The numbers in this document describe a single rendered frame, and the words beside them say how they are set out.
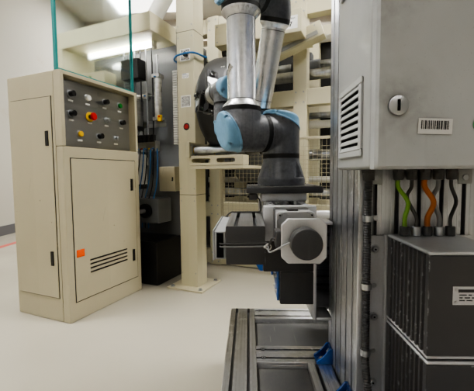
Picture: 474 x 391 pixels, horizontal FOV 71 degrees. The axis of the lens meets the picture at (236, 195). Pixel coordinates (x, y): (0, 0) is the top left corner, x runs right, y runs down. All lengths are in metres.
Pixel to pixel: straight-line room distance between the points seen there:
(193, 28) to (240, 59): 1.33
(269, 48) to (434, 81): 0.68
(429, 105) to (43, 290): 1.92
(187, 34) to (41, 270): 1.62
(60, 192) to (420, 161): 1.64
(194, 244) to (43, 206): 0.90
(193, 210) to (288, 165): 1.24
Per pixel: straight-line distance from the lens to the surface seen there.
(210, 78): 1.34
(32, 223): 2.05
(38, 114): 1.99
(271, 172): 1.02
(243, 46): 1.04
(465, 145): 0.58
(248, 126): 0.97
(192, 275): 2.27
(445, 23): 0.60
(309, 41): 2.46
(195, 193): 2.16
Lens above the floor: 0.76
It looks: 4 degrees down
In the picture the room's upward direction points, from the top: 1 degrees counter-clockwise
